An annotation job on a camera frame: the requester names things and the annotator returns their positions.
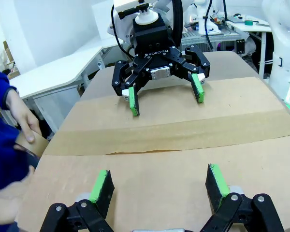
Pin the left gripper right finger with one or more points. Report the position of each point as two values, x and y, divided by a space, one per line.
215 188

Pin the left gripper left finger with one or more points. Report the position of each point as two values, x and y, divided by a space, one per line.
104 191

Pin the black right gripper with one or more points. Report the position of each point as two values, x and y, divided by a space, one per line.
151 36

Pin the large brown cardboard box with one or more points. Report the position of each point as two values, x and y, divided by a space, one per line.
171 135

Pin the brown packing tape roll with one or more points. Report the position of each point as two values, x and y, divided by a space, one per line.
38 145

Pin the person's left forearm blue sleeve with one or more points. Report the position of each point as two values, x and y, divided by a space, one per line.
0 91

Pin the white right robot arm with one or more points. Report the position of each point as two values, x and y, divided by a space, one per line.
122 31

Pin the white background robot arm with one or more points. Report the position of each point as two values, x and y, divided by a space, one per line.
282 48
204 24

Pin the person's right hand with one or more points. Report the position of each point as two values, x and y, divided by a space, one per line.
7 203

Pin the person's left hand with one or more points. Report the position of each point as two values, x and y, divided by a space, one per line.
24 116

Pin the white curved desk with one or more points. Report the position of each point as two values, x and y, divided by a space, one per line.
62 70

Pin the green tape roll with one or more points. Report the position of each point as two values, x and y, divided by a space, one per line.
249 22

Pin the white workbench with tools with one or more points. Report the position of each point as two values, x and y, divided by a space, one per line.
256 27

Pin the stacked cardboard pieces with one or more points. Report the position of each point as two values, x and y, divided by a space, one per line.
10 60

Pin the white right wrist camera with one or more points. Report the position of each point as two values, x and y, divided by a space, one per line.
125 4

